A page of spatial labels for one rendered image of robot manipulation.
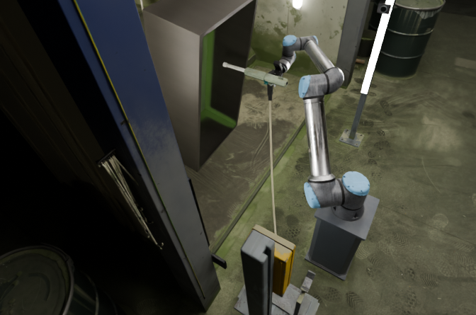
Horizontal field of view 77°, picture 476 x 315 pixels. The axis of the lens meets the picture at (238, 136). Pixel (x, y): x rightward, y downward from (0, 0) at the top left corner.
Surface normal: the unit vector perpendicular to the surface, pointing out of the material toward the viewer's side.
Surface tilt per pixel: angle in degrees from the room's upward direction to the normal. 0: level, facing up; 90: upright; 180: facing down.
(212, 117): 12
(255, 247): 0
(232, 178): 0
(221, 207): 0
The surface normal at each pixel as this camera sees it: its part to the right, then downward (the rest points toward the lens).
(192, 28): 0.11, -0.63
